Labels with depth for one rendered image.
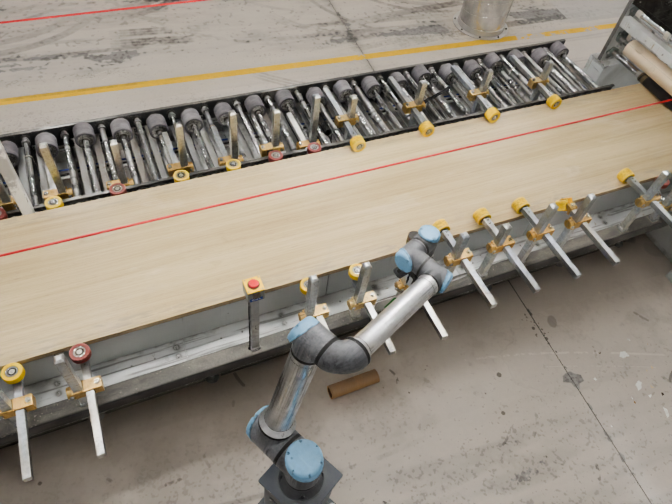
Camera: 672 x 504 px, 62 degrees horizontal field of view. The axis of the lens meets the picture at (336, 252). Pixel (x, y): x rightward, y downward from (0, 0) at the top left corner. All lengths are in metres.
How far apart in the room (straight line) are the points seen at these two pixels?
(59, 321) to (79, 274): 0.24
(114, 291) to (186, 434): 0.99
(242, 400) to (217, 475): 0.42
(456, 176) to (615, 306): 1.64
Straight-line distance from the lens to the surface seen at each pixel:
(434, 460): 3.29
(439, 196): 3.07
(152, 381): 2.61
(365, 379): 3.29
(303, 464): 2.26
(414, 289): 2.07
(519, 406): 3.58
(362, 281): 2.46
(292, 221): 2.80
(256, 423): 2.33
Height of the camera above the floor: 3.04
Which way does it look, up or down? 52 degrees down
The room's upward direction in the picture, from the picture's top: 10 degrees clockwise
